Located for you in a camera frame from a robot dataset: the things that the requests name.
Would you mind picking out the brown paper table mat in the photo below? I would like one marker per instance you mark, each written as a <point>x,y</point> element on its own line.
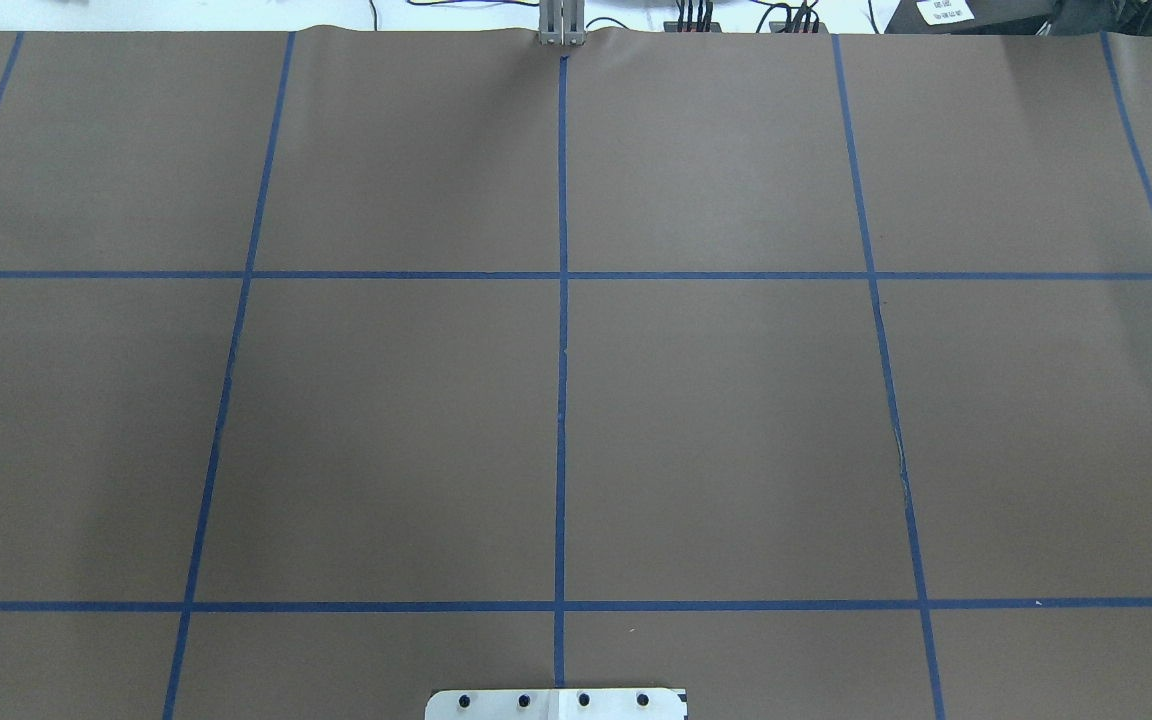
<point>795,378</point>

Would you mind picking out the orange usb hub near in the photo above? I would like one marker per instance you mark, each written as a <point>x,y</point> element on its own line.
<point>693,17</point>

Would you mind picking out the black labelled box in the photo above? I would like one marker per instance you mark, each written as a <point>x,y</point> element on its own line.
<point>969,17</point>

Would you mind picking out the aluminium frame post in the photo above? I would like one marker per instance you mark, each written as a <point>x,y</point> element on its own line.
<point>561,23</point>

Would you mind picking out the white central pedestal column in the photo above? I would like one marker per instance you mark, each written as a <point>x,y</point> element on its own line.
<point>559,703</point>

